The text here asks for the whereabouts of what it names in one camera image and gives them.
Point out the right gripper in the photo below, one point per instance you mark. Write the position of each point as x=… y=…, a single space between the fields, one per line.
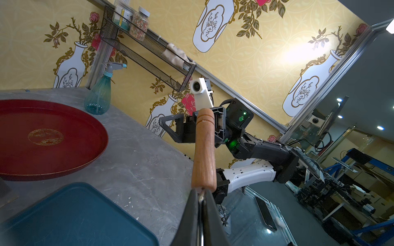
x=185 y=132

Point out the black wire basket shelf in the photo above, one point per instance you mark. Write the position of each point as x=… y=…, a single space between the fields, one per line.
x=147 y=54

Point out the beige cloth in basket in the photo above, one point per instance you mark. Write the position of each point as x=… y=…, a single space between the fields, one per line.
x=177 y=57

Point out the wooden rolling pin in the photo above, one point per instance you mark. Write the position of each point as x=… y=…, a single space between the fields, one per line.
x=204 y=169

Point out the red round tray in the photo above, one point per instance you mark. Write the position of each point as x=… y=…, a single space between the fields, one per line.
x=43 y=140

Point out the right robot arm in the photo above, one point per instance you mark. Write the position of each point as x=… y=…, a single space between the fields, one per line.
x=272 y=161

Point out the teal plastic tray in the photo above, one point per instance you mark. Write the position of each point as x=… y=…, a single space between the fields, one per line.
x=75 y=215

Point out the spice jar white lid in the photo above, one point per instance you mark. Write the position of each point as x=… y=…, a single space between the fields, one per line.
x=139 y=24

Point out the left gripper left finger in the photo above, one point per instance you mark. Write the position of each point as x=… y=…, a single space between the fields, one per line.
x=187 y=233

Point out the black phone on floor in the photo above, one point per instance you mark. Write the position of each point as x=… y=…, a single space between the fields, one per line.
x=265 y=213

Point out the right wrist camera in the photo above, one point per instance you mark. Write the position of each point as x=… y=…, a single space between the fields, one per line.
x=201 y=90

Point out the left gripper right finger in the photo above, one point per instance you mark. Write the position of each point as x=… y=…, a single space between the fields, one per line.
x=212 y=232

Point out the green spray bottle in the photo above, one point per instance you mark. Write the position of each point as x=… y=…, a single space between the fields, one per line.
x=99 y=98

